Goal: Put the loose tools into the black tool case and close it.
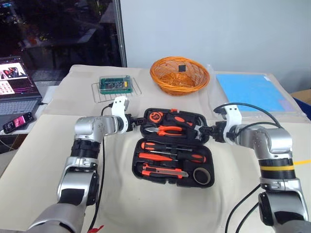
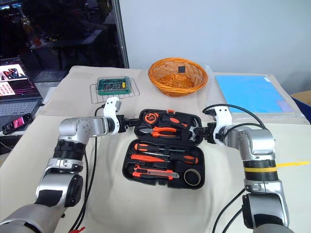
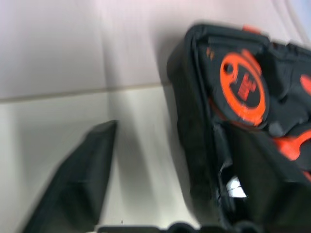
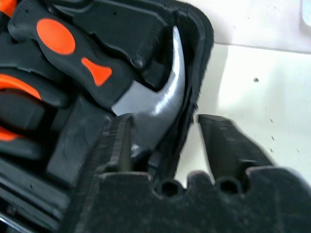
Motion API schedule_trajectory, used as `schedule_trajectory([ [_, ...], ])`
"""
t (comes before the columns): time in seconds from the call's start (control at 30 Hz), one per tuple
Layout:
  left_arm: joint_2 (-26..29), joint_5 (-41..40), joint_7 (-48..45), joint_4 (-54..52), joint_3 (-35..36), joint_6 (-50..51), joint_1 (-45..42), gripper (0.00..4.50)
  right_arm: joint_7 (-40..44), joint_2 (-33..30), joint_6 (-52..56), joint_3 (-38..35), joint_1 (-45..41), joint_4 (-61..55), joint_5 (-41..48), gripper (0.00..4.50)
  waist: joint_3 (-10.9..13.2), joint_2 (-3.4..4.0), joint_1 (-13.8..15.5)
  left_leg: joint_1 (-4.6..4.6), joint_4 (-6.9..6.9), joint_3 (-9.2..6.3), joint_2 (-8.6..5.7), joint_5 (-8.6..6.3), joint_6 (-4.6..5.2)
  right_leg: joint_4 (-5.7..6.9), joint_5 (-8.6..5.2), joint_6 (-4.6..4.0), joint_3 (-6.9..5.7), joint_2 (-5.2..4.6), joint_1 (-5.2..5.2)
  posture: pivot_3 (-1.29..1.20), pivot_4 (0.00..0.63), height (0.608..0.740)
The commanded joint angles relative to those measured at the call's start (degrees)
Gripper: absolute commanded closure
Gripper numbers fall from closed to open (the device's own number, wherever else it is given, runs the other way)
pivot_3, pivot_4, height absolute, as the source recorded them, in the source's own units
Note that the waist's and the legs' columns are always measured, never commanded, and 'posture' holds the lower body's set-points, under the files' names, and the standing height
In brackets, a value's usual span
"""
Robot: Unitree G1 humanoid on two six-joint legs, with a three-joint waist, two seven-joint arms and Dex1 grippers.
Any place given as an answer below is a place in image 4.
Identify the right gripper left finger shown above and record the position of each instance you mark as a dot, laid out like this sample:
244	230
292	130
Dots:
114	145

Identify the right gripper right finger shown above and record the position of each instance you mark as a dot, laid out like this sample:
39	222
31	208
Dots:
226	145

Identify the black tool case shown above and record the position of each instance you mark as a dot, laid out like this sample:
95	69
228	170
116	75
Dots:
121	24

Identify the beige table cloth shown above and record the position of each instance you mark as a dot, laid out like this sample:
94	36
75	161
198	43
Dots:
255	21

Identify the orange black tape measure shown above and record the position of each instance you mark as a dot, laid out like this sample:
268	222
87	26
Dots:
7	6

